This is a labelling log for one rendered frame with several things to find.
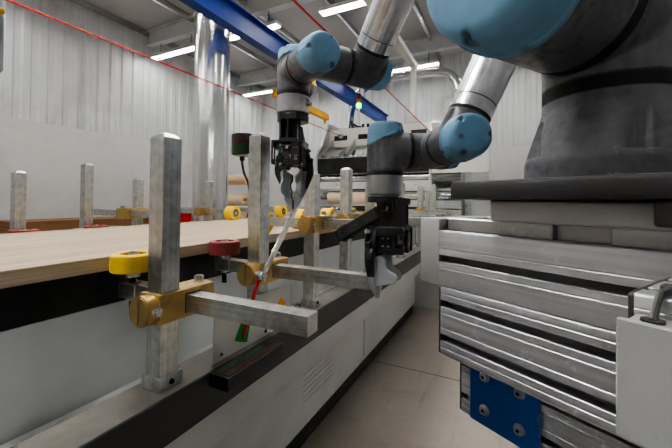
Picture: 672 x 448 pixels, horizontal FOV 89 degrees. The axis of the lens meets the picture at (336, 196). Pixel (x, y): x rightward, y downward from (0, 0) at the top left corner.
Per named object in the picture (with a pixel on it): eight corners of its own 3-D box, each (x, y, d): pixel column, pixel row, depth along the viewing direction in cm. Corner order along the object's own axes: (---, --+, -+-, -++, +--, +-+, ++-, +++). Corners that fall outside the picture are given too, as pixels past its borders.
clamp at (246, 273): (288, 276, 88) (288, 256, 88) (253, 288, 76) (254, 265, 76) (270, 274, 90) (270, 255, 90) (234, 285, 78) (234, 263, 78)
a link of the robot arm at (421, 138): (473, 166, 66) (417, 165, 65) (448, 171, 77) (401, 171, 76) (473, 126, 66) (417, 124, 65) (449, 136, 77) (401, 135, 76)
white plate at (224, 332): (290, 322, 88) (291, 283, 88) (214, 365, 65) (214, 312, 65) (288, 321, 89) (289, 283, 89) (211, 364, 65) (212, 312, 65)
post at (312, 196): (318, 330, 104) (320, 172, 104) (312, 334, 101) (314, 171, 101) (308, 328, 105) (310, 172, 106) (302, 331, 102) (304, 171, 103)
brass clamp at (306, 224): (334, 230, 110) (334, 214, 110) (313, 233, 98) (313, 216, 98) (317, 229, 113) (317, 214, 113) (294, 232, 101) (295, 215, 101)
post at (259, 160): (267, 335, 81) (270, 134, 82) (258, 340, 78) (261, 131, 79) (256, 332, 83) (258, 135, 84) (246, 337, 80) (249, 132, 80)
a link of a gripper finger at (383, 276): (395, 304, 67) (395, 257, 67) (366, 300, 70) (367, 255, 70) (399, 300, 70) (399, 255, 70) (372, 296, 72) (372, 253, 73)
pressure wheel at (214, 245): (246, 280, 92) (246, 238, 93) (224, 287, 85) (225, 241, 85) (223, 277, 96) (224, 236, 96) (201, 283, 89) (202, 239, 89)
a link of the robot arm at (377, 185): (361, 175, 70) (374, 177, 77) (361, 197, 70) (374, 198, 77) (397, 174, 67) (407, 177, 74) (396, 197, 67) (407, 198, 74)
